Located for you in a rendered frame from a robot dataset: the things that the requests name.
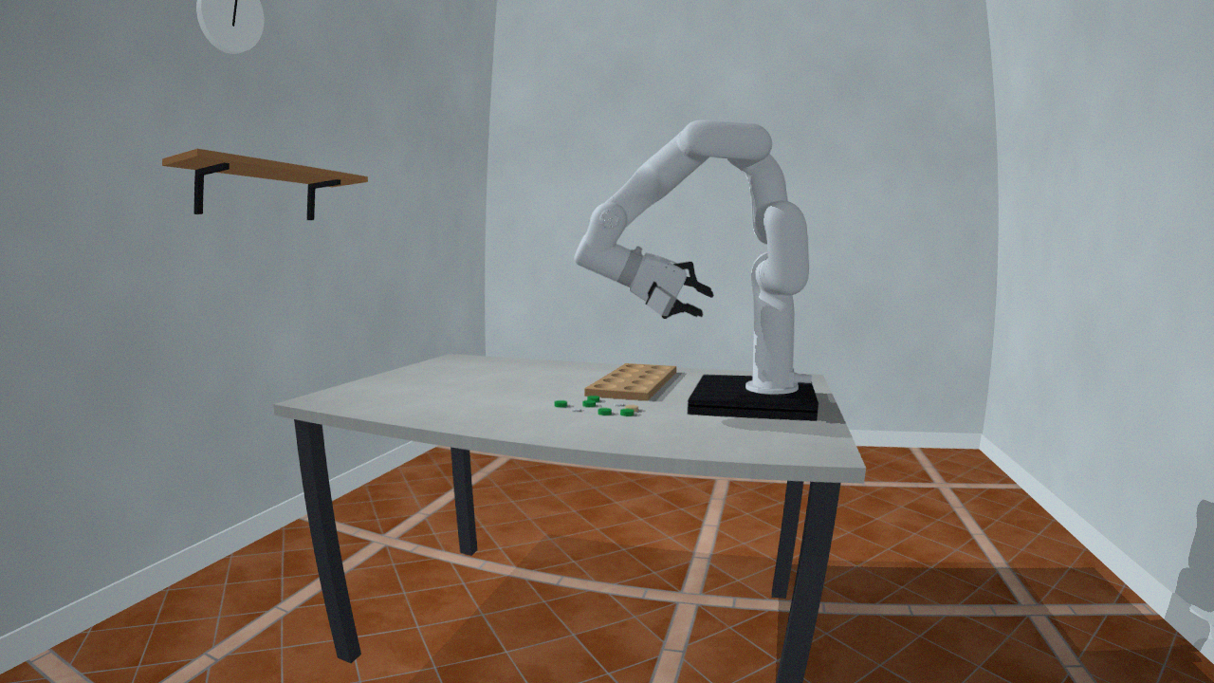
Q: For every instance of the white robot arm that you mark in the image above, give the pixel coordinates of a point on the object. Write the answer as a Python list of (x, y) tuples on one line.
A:
[(784, 272)]

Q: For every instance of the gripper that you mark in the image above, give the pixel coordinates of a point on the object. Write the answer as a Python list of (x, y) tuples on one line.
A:
[(669, 276)]

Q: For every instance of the tan tray with round pockets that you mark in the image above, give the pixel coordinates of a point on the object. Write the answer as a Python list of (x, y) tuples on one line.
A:
[(657, 378)]

